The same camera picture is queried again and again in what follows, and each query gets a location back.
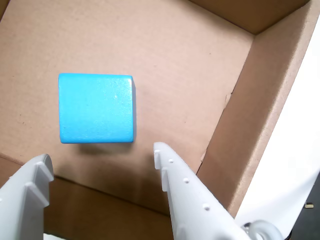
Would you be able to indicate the brown cardboard box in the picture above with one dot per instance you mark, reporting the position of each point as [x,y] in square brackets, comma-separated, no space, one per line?
[180,62]

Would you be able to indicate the blue cube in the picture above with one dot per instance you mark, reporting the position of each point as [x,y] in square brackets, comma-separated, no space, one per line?
[96,108]

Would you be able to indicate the small beige block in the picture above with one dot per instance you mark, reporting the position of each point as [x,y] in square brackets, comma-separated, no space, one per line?
[309,206]

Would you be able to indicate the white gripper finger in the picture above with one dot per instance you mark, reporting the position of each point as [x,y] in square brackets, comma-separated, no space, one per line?
[20,207]
[195,210]

